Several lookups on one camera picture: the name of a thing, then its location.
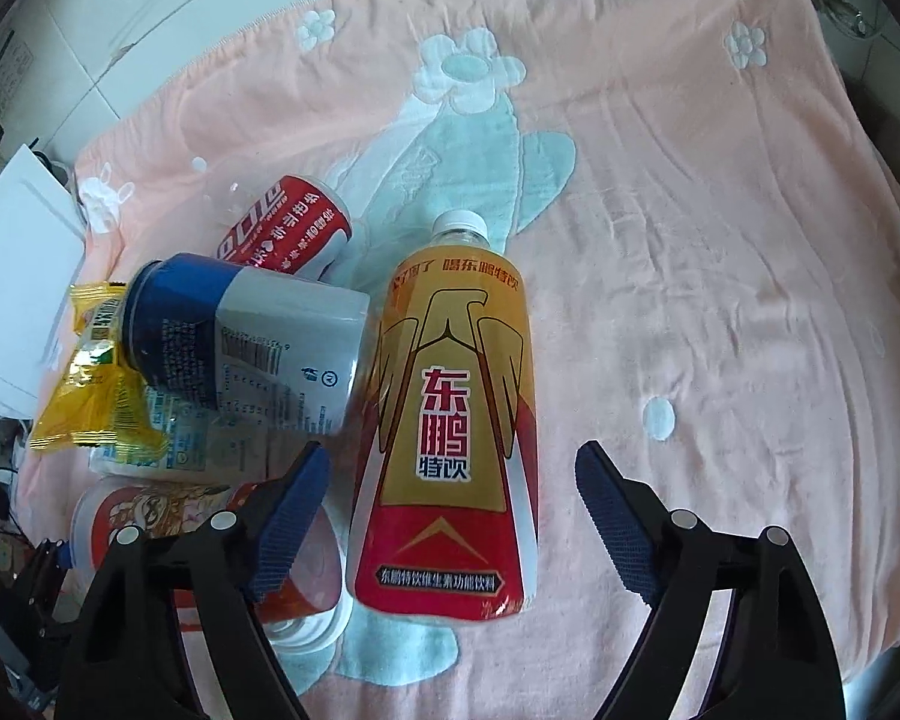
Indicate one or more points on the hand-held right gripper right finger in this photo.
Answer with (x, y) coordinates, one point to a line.
(607, 510)

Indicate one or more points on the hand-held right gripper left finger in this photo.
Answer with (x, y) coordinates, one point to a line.
(292, 517)

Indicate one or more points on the red and white paper cup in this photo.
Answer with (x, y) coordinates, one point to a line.
(142, 510)

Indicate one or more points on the white and blue wrapper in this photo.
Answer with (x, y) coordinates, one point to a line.
(165, 424)

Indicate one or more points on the blue and silver can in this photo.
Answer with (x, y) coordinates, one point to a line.
(285, 345)

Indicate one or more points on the orange drink bottle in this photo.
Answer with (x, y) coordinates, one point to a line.
(450, 360)

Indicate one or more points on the yellow snack packet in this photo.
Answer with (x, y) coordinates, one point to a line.
(82, 397)

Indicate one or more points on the red drink can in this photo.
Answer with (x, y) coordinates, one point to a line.
(285, 232)

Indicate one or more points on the pink floral blanket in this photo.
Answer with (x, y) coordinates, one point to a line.
(682, 240)

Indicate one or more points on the white microwave oven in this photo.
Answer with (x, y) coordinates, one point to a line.
(15, 277)

